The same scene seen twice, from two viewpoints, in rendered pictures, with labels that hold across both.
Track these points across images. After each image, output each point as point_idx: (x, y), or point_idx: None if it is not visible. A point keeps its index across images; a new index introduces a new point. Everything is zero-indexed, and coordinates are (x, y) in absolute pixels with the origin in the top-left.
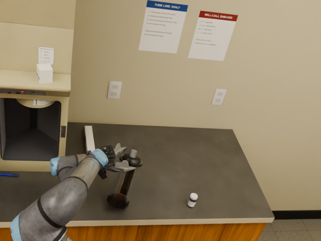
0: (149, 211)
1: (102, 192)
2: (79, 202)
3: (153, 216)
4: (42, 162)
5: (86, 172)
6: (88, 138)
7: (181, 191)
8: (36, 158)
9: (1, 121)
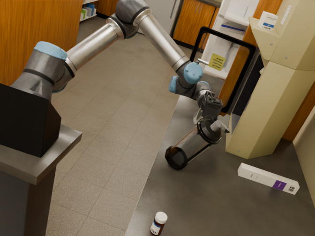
0: (158, 184)
1: (194, 163)
2: (125, 4)
3: (150, 183)
4: (230, 130)
5: (159, 28)
6: (273, 175)
7: (183, 234)
8: (234, 127)
9: (253, 84)
